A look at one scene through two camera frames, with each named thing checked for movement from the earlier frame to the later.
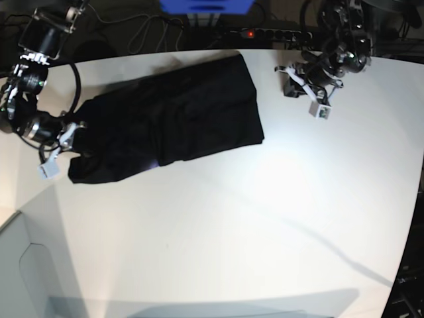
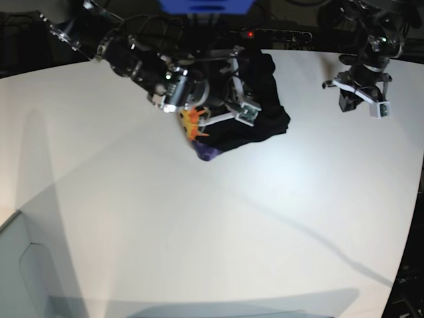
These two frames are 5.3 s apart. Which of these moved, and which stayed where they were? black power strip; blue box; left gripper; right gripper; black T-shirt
Moved: left gripper; black T-shirt; right gripper
Stayed: black power strip; blue box
